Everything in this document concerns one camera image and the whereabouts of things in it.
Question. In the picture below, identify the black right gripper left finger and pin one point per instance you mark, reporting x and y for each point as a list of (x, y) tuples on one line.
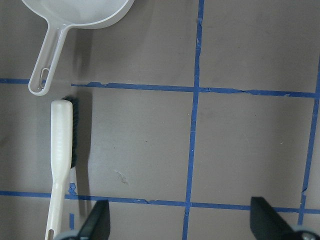
[(98, 224)]

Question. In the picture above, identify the white brush black bristles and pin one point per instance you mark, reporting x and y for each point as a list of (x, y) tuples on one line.
[(62, 120)]

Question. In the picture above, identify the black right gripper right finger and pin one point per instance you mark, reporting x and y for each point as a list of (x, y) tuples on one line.
[(267, 224)]

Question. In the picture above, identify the beige plastic dustpan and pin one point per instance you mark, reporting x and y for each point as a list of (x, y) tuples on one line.
[(61, 16)]

